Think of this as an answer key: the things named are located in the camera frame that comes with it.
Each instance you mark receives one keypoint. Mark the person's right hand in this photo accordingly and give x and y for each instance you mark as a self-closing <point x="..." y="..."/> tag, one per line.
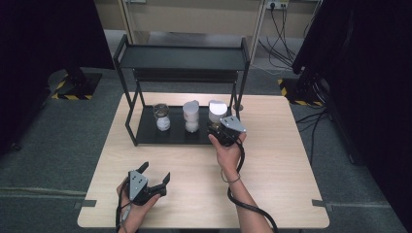
<point x="228" y="158"/>

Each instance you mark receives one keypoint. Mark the white wall socket with plugs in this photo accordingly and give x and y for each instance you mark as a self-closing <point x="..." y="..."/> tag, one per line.
<point x="278" y="4"/>

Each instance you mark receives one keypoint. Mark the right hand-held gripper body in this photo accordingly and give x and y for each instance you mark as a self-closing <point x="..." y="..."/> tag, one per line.
<point x="231" y="123"/>

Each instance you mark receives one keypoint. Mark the white-lid glass jar white powder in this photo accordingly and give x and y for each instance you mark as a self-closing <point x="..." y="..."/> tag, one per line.
<point x="191" y="111"/>

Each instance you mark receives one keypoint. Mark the person's left hand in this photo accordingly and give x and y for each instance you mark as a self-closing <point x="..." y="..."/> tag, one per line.
<point x="132" y="216"/>

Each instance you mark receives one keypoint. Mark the small round grey disc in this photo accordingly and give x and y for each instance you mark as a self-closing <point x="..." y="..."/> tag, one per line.
<point x="239" y="106"/>

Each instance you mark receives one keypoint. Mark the white-lid glass jar brown powder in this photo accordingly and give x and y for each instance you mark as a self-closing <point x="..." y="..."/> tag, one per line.
<point x="217" y="108"/>

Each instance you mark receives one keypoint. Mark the silver-lid glass jar white powder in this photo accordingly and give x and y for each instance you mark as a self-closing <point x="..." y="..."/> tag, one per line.
<point x="163" y="123"/>

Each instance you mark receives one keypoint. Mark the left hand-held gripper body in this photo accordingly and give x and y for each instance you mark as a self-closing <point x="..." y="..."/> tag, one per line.
<point x="136" y="184"/>

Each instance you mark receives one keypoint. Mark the grey flat strip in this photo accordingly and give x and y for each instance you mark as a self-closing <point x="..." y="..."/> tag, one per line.
<point x="87" y="203"/>
<point x="319" y="203"/>

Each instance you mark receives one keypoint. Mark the black stand base hazard tape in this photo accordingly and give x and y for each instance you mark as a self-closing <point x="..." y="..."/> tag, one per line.
<point x="291" y="90"/>
<point x="81" y="85"/>

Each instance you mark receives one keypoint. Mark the black two-tier metal rack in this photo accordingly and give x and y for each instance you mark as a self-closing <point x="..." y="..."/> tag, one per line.
<point x="184" y="58"/>

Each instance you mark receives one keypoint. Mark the dark curtain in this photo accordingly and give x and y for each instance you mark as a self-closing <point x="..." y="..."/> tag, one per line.
<point x="39" y="48"/>
<point x="372" y="81"/>

